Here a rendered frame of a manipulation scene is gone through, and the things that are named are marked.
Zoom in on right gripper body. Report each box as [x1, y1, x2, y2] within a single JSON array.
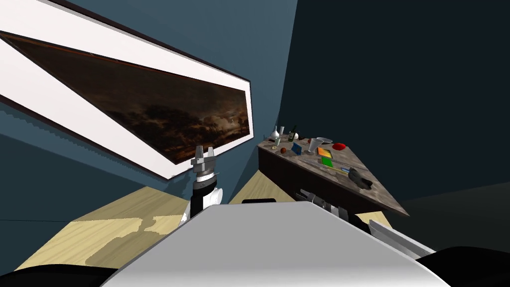
[[295, 189, 324, 208]]

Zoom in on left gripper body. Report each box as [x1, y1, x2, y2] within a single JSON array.
[[190, 155, 220, 176]]

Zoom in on white goblet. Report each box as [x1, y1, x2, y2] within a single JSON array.
[[307, 138, 325, 155]]

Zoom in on dark grey lumpy object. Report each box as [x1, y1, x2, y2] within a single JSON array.
[[348, 167, 374, 190]]

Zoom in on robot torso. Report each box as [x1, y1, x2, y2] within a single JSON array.
[[101, 198, 451, 287]]

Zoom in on dark wooden stone-top table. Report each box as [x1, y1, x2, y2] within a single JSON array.
[[257, 133, 410, 217]]

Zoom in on dark landscape painting white frame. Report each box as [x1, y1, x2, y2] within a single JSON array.
[[0, 0, 255, 181]]

